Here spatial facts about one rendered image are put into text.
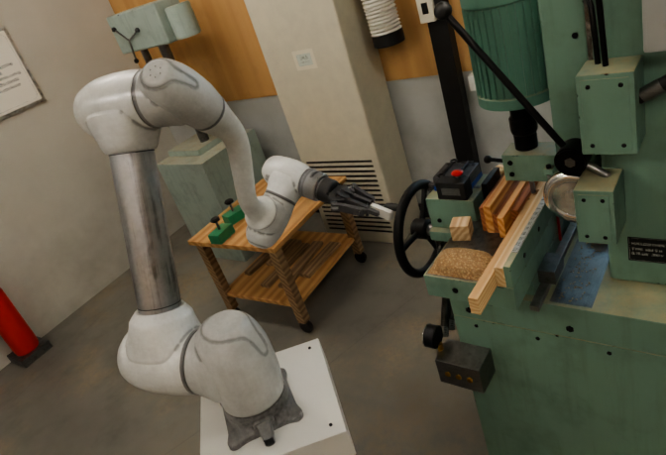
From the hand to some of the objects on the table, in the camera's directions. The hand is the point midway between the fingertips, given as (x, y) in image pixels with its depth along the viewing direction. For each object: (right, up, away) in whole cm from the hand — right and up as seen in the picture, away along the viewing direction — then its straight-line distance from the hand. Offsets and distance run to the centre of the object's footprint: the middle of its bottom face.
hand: (381, 211), depth 152 cm
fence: (+39, +1, -23) cm, 45 cm away
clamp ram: (+26, +2, -13) cm, 29 cm away
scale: (+38, +5, -25) cm, 46 cm away
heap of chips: (+16, -12, -31) cm, 37 cm away
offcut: (+18, -6, -21) cm, 28 cm away
